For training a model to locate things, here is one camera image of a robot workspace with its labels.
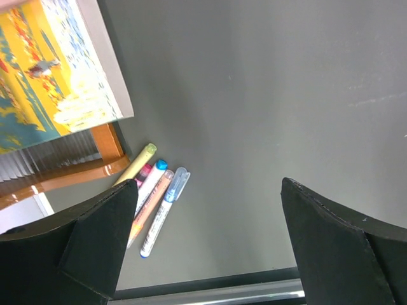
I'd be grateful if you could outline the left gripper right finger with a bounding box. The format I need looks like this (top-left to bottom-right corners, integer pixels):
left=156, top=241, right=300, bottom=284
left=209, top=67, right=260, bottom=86
left=281, top=178, right=406, bottom=304

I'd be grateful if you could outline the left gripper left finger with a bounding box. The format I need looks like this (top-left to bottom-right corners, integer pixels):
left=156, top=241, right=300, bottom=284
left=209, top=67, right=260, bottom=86
left=1, top=179, right=138, bottom=304

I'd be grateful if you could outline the orange marker pen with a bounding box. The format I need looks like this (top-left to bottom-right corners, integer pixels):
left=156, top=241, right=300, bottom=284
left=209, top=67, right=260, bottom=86
left=127, top=170, right=174, bottom=248

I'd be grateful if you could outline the yellow marker pen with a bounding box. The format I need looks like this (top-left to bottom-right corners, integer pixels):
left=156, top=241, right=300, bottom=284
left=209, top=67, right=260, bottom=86
left=113, top=143, right=157, bottom=186

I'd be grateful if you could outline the pink capped marker pen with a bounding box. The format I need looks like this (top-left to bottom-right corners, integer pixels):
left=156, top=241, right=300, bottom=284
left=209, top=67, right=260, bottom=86
left=134, top=163, right=152, bottom=188

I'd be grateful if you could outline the blue capped white marker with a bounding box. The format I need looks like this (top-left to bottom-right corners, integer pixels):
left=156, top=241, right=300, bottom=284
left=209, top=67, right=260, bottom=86
left=134, top=159, right=168, bottom=216

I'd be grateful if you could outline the orange wooden rack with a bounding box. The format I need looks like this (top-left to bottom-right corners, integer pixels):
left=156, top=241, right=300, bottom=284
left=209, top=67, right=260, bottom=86
left=1, top=123, right=130, bottom=209

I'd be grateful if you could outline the clear capped blue marker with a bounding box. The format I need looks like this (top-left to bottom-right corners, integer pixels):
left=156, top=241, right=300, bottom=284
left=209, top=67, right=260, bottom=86
left=140, top=166, right=191, bottom=258

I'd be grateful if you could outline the colourful picture book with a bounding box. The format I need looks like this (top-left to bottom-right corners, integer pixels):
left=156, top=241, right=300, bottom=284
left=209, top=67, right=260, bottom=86
left=1, top=1, right=134, bottom=154

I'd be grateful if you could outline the aluminium frame rail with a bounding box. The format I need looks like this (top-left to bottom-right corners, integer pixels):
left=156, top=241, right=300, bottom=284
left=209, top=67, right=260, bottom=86
left=109, top=279, right=305, bottom=304

